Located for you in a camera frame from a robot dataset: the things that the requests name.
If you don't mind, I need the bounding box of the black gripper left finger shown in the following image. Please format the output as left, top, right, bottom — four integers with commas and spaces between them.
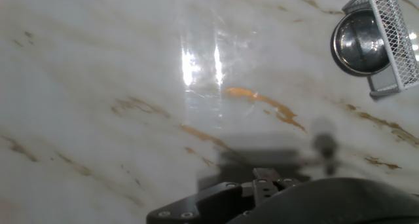
146, 177, 279, 224

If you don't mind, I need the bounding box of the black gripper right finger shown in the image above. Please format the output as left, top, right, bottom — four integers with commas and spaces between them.
252, 167, 301, 189

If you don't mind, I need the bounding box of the small round steel plate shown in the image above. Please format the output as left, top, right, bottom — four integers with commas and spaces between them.
330, 8, 393, 77

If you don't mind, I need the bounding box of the transparent rectangular box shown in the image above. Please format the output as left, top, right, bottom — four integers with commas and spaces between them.
342, 0, 419, 98

